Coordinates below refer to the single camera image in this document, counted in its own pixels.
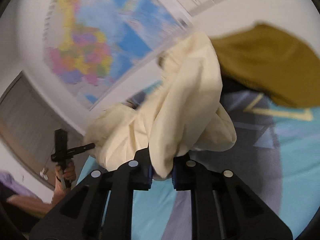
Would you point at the cream beige jacket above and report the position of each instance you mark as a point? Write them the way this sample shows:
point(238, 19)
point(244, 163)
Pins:
point(183, 113)

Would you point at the colourful wall map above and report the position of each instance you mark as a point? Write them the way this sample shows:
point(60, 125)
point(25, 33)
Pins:
point(91, 45)

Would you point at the teal patterned bed sheet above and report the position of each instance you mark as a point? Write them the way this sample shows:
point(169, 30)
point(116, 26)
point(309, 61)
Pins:
point(276, 154)

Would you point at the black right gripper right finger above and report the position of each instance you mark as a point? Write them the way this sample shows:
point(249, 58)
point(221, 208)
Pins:
point(223, 206)

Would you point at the pink sleeved left forearm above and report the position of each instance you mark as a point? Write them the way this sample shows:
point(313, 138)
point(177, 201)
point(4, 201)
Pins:
point(35, 206)

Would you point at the left hand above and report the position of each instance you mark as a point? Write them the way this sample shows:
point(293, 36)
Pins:
point(67, 174)

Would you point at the olive brown garment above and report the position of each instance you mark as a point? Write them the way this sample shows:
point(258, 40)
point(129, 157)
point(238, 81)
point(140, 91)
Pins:
point(268, 60)

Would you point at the grey wardrobe door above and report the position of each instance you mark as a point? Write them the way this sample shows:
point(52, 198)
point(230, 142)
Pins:
point(28, 124)

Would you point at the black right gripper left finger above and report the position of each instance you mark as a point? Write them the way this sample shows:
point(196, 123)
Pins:
point(100, 207)

